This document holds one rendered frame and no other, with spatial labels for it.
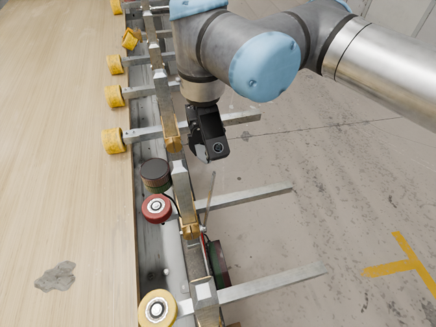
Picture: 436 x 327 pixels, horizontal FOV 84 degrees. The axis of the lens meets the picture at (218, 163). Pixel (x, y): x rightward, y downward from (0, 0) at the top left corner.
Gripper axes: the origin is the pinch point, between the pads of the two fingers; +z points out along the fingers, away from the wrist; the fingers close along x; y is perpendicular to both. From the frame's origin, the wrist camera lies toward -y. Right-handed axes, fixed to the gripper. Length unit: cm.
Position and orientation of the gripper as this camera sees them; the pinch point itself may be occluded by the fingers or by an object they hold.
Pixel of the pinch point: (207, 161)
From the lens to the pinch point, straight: 63.3
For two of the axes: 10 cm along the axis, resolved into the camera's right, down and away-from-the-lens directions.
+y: -2.5, -7.4, 6.2
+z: 0.0, 6.4, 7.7
